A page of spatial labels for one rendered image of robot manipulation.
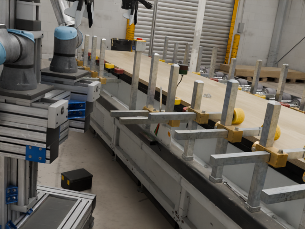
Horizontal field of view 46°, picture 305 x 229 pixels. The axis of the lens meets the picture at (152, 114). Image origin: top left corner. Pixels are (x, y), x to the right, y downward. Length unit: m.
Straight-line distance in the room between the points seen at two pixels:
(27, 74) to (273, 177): 1.13
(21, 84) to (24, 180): 0.61
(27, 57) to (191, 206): 1.37
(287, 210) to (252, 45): 10.40
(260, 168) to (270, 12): 10.86
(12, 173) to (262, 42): 10.73
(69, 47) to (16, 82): 0.53
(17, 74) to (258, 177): 1.02
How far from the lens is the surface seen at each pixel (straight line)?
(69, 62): 1.98
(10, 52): 1.43
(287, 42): 12.03
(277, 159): 1.35
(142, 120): 1.89
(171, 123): 1.95
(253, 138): 1.74
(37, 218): 2.21
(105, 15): 9.76
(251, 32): 11.80
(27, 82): 1.54
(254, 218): 1.46
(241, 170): 1.85
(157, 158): 2.18
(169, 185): 2.56
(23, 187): 1.98
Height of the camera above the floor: 1.39
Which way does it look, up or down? 15 degrees down
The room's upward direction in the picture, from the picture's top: 7 degrees clockwise
